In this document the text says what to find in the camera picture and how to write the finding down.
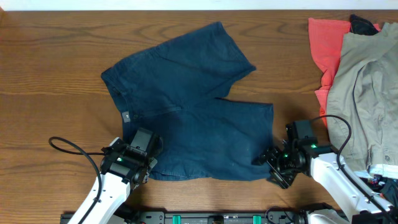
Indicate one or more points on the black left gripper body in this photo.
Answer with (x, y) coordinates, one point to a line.
(152, 160)

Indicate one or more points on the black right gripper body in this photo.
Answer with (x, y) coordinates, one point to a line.
(277, 168)

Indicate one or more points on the navy blue shorts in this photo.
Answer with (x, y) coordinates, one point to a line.
(179, 90)

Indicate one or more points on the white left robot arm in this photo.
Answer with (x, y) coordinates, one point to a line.
(107, 194)

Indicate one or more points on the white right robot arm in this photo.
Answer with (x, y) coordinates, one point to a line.
(358, 202)

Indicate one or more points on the khaki grey shirt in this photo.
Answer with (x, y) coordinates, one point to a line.
(362, 102)

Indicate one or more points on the multicoloured garment at edge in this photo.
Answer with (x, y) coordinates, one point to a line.
(384, 186)

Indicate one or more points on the coral red garment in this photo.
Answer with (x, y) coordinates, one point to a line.
(326, 41)

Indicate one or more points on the black garment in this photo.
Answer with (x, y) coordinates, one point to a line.
(361, 26)

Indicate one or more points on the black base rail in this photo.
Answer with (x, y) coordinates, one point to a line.
(314, 213)

